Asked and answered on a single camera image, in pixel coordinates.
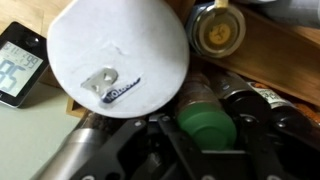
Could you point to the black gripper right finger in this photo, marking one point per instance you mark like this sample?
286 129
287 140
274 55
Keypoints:
280 148

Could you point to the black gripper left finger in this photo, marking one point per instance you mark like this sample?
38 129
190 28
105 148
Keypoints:
119 157

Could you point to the green lid spice container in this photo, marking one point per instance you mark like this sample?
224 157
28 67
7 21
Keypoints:
200 114

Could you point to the wooden spice tray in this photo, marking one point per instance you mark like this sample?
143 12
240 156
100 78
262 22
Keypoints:
274 57

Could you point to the gold lid glass jar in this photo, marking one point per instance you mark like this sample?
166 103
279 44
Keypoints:
216 28

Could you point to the steel pepper grinder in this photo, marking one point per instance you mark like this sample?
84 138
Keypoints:
79 145

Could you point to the dark sauce bottle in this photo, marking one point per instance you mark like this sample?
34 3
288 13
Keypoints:
255 99

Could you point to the digital thermometer display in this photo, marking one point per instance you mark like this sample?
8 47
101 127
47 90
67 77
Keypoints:
23 60

